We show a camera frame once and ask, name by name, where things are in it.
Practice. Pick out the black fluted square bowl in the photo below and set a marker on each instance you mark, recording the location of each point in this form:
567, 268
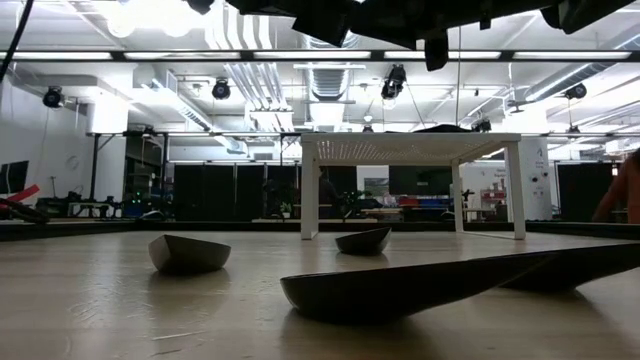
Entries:
442, 129

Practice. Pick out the small black square plate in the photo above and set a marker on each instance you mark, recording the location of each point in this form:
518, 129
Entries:
397, 131

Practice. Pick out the black ceiling spotlight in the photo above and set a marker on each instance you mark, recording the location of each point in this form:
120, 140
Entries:
52, 97
393, 82
576, 91
482, 125
221, 89

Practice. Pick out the red shelf unit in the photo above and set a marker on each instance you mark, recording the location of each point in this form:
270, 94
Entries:
492, 195

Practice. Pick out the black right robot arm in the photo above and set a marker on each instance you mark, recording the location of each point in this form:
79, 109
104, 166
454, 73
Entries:
575, 12

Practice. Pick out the red bar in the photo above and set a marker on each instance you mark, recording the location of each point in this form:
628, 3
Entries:
22, 194

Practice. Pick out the black partition panel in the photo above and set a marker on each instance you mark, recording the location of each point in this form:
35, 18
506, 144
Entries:
585, 192
220, 192

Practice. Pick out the person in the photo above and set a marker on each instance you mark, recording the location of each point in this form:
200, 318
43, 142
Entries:
327, 195
627, 190

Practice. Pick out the blue storage bins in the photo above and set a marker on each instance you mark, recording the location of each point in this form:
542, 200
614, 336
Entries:
435, 201

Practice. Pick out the black monitor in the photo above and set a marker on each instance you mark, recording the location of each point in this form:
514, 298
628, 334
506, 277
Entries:
14, 177

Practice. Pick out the white perforated metal shelf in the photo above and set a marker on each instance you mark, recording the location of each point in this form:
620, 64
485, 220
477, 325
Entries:
310, 190

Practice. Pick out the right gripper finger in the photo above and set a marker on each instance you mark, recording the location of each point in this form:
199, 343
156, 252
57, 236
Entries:
390, 5
325, 27

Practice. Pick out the small potted plant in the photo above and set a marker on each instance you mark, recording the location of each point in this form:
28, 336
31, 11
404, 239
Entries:
285, 208

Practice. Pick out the black teardrop plate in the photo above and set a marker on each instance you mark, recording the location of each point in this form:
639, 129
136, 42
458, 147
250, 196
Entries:
380, 295
590, 270
187, 255
362, 242

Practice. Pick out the white round column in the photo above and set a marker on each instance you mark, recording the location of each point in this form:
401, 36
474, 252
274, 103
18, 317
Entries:
537, 170

